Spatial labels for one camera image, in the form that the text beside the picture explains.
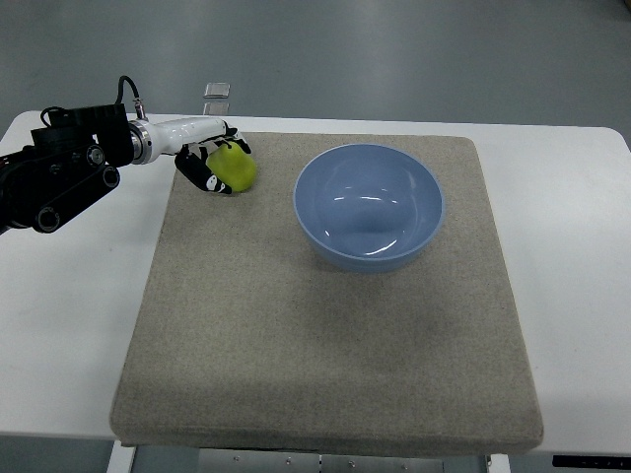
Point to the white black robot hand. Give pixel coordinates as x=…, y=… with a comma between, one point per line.
x=190, y=141

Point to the green pear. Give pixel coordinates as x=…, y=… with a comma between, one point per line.
x=233, y=166

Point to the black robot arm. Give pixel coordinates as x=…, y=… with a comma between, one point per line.
x=71, y=164

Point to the blue bowl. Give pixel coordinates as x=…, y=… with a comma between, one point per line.
x=368, y=208

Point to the lower metal floor plate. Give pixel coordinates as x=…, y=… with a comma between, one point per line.
x=219, y=108

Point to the metal floor plate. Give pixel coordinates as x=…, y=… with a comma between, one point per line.
x=219, y=108
x=217, y=90

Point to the upper metal floor plate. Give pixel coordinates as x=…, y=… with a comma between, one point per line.
x=217, y=90

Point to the beige fabric mat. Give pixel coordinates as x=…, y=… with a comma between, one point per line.
x=247, y=339

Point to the black label strip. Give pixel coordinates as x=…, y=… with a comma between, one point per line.
x=592, y=462

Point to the white table frame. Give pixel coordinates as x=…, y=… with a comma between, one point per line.
x=177, y=459

